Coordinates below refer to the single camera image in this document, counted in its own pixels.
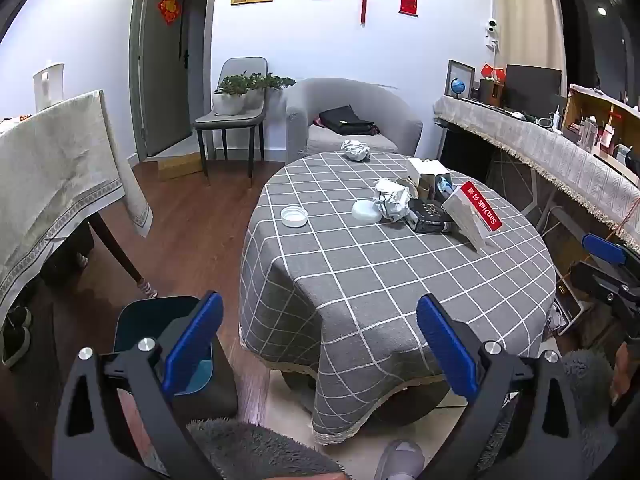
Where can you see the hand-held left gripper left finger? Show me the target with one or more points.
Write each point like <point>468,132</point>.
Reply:
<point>195,345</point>

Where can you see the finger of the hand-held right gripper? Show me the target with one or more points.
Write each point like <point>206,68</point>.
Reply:
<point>600,280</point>
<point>605,249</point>

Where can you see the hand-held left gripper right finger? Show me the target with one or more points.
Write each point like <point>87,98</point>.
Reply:
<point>445,345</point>

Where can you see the dark teal trash bin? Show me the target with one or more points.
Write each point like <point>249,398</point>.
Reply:
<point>145,317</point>

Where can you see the black box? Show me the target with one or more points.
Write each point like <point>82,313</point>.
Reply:
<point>427,216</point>

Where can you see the white box with red stripe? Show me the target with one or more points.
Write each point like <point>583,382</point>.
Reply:
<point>472,215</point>

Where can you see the paper ball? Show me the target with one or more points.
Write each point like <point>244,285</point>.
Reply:
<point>355,150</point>
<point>392,200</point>

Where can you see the person's right leg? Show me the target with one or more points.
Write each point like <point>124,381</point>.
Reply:
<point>592,410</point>

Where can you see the person's leg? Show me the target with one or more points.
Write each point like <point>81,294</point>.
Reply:
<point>592,410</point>
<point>250,450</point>

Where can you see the dark wooden table leg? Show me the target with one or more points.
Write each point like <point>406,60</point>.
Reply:
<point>120,255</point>

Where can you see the counter with beige cloth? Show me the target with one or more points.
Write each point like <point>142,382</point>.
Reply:
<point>540,150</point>

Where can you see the person's left leg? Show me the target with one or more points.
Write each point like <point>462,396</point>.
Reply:
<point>250,450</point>

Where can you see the round table grey checked tablecloth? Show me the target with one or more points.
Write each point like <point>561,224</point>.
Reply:
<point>350,270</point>

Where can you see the grey slipper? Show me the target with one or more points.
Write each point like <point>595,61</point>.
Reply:
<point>400,460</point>

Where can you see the cream rug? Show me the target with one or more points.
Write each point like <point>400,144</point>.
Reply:
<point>360,455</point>

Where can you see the open cardboard box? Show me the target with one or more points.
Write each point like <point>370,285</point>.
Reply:
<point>582,105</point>

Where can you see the white plastic cup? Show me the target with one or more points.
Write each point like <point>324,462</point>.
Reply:
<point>365,211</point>

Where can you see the white round lid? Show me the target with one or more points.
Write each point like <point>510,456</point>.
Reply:
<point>294,216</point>

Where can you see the black monitor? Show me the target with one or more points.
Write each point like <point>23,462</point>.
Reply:
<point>532,87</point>

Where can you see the flat cardboard box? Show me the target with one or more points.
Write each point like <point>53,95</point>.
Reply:
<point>180,167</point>

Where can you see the white open carton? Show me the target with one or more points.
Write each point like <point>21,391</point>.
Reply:
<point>422,167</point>

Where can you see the dark shoes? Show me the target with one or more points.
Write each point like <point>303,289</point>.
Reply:
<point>15,335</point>

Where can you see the brown wooden box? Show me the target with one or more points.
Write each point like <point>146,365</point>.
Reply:
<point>490,92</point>

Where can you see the small red flags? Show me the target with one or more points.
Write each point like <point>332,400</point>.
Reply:
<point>492,71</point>

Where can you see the table with beige tablecloth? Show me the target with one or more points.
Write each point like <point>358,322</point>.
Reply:
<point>55,175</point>

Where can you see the small blue globe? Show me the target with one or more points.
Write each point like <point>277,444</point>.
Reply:
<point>456,86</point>

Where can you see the beige curtain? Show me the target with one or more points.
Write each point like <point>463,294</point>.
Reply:
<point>527,20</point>

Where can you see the black bag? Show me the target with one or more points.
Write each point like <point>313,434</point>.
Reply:
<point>345,119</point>

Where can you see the grey door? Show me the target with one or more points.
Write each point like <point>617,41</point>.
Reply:
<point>162,85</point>

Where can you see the grey armchair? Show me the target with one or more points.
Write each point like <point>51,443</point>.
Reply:
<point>350,97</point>

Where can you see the potted green plant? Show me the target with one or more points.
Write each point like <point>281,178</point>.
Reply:
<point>250,82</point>

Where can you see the grey dining chair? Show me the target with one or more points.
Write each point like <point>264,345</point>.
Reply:
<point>242,67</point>

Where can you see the white pitcher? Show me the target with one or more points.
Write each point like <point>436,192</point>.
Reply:
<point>47,85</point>

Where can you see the red door decoration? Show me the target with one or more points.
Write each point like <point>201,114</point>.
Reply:
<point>170,9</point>

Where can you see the picture frame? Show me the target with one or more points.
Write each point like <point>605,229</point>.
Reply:
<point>462,67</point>

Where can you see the white security camera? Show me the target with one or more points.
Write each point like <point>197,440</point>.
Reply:
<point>492,30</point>

